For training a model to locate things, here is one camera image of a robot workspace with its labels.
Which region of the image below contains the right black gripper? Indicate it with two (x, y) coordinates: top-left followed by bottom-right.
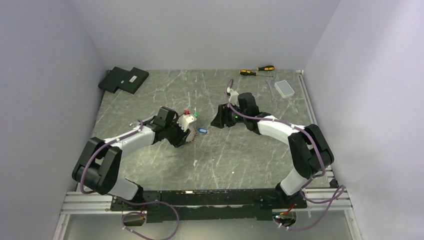
(210, 101), (248, 129)

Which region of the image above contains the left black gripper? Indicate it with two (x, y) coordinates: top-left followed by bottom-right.
(165, 118), (191, 148)

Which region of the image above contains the blue tag key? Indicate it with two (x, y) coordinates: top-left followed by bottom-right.
(197, 127), (209, 134)

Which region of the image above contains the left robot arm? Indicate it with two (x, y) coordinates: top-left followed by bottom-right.
(71, 107), (197, 210)

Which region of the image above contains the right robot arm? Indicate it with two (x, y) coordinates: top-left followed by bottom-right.
(210, 92), (335, 208)

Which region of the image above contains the orange black screwdriver lower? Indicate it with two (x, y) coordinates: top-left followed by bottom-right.
(239, 69), (273, 77)

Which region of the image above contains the orange black screwdriver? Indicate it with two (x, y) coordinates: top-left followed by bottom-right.
(255, 65), (275, 72)
(239, 69), (273, 77)

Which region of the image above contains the silver wrench near right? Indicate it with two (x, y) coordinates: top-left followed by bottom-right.
(265, 79), (278, 103)

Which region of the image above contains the orange black screwdriver upper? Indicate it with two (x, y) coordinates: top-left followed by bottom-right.
(255, 65), (275, 72)

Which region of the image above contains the clear plastic box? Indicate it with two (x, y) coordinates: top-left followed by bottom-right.
(274, 80), (295, 99)

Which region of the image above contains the black flat case right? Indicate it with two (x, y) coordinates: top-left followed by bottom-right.
(118, 67), (149, 95)

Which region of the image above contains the black flat case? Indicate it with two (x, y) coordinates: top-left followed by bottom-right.
(118, 67), (149, 95)
(97, 66), (129, 94)

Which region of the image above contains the black flat case left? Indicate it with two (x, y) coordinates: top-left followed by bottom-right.
(97, 66), (129, 94)

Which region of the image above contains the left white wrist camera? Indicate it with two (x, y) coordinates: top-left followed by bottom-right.
(177, 110), (197, 132)

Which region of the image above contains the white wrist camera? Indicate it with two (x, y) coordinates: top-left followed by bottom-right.
(226, 87), (239, 106)
(177, 110), (197, 132)

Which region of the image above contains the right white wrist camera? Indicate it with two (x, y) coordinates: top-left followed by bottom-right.
(226, 87), (239, 106)

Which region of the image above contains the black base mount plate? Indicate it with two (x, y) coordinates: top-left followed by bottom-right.
(110, 188), (307, 223)

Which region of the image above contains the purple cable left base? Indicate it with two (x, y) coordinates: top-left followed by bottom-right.
(121, 201), (181, 240)

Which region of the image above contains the purple cable base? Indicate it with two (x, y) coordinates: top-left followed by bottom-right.
(121, 201), (181, 240)
(273, 185), (347, 232)

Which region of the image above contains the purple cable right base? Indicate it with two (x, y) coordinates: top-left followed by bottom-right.
(273, 185), (347, 232)

